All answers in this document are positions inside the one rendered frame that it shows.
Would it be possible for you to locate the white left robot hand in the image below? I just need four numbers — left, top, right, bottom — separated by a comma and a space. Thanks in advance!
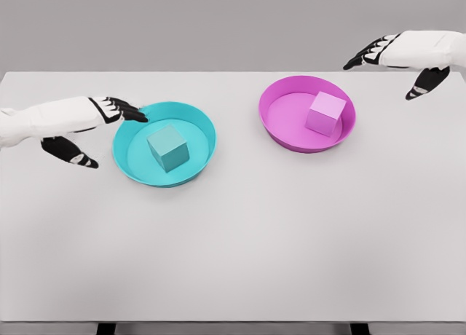
33, 95, 150, 170

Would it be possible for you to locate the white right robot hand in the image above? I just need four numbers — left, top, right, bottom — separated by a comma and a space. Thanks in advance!
342, 30, 456, 101

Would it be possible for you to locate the cyan round plate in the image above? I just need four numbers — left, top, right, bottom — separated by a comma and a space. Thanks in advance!
111, 100, 218, 189

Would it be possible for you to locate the cyan cube block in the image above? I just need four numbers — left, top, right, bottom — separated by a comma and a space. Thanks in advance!
146, 123, 190, 174

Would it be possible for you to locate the pink cube block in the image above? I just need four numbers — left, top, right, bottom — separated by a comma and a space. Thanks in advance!
304, 90, 347, 136

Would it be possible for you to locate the pink round plate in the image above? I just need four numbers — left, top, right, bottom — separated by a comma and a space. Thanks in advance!
258, 75, 356, 154

